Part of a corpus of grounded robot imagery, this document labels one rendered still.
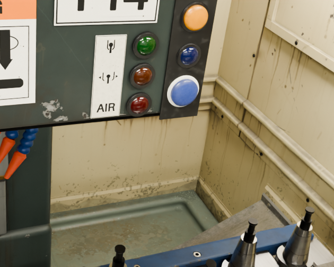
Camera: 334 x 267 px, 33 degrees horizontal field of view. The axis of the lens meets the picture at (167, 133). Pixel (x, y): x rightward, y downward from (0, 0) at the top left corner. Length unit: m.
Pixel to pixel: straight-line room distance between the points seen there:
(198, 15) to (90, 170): 1.42
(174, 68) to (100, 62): 0.08
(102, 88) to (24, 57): 0.08
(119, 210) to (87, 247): 0.20
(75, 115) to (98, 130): 1.30
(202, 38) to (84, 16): 0.13
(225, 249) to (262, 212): 0.77
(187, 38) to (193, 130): 1.46
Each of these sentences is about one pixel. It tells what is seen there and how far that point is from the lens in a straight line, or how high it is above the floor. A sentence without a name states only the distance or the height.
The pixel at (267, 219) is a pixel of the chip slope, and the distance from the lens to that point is 1.73.
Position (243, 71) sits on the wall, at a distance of 1.79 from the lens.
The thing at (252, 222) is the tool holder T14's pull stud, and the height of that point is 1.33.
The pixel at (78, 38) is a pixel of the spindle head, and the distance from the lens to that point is 0.52.
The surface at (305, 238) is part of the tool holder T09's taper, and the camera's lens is 0.97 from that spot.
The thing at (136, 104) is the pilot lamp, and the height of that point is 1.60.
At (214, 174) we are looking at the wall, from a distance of 2.03.
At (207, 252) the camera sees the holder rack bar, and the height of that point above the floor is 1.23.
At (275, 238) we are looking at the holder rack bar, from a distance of 1.04.
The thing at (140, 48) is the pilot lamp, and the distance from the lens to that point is 0.54.
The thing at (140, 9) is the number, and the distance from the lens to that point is 0.53.
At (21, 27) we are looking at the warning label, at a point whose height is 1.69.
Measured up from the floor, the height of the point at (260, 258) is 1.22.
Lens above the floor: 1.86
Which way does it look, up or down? 30 degrees down
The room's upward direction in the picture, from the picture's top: 8 degrees clockwise
